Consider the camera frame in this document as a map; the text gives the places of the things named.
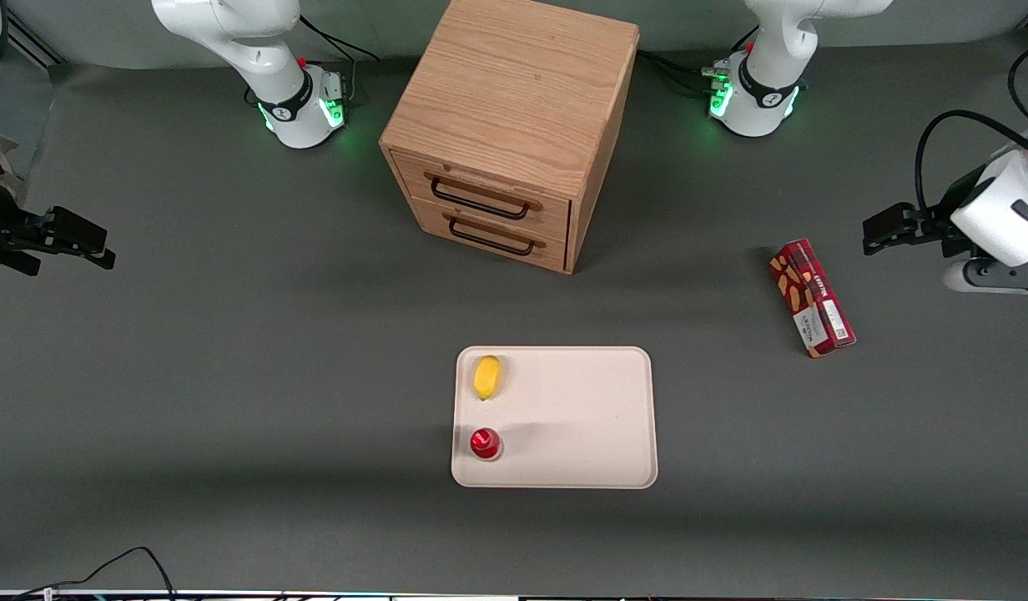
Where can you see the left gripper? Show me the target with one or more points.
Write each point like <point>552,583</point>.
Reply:
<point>936,225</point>

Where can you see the red cookie box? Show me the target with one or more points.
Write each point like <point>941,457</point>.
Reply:
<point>813,298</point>

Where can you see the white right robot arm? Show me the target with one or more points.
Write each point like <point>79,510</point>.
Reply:
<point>264,50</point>

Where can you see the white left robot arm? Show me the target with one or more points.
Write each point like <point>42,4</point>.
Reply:
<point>773,50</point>

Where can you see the beige plastic tray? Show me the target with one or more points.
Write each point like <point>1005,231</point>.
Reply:
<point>572,426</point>

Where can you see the wooden drawer cabinet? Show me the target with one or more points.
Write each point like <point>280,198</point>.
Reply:
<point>514,83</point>

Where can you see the wooden drawer front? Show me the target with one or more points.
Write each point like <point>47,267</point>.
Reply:
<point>481,194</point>
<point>489,235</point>

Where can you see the yellow lemon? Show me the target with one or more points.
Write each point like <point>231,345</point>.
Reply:
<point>486,377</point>

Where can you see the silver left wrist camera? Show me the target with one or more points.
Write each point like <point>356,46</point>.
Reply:
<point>994,277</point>

